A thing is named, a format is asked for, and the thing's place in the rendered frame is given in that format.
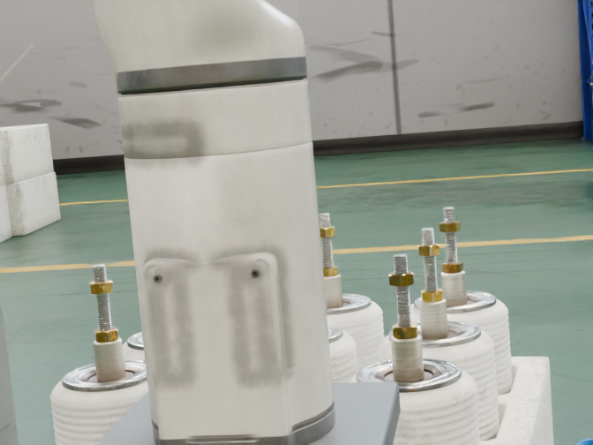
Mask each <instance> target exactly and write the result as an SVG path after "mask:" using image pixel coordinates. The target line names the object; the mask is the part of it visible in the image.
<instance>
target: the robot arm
mask: <svg viewBox="0 0 593 445"><path fill-rule="evenodd" d="M91 3H92V8H93V14H94V20H95V24H96V26H97V29H98V32H99V35H100V37H101V40H102V42H103V44H104V46H105V48H106V50H107V51H108V53H109V57H110V59H111V61H112V64H113V66H114V71H115V76H116V90H117V92H118V93H119V94H122V95H119V96H118V103H119V112H120V120H121V129H122V137H123V146H124V165H125V174H126V183H127V191H128V200H129V209H130V217H131V234H132V242H133V251H134V260H135V268H136V277H137V285H138V294H139V310H140V319H141V327H142V336H143V345H144V353H145V362H146V376H147V385H148V393H149V402H150V410H151V419H152V427H153V436H154V442H155V444H156V445H306V444H309V443H311V442H314V441H316V440H318V439H319V438H321V437H323V436H324V435H326V434H327V433H328V432H330V431H331V430H332V429H333V427H334V424H335V411H334V391H333V379H332V368H331V357H330V346H329V339H328V328H327V307H326V296H325V285H324V275H323V264H322V252H321V242H320V231H319V211H318V199H317V188H316V178H315V167H314V155H313V144H312V120H311V109H310V98H309V87H308V80H307V79H304V78H306V77H307V76H308V75H307V64H306V53H305V45H304V36H303V33H302V30H301V28H300V26H299V25H298V24H297V23H296V22H295V20H293V19H292V18H291V17H289V16H287V15H286V14H284V13H283V12H281V11H279V10H277V9H276V8H274V7H273V6H272V5H271V4H269V3H268V2H267V1H266V0H91Z"/></svg>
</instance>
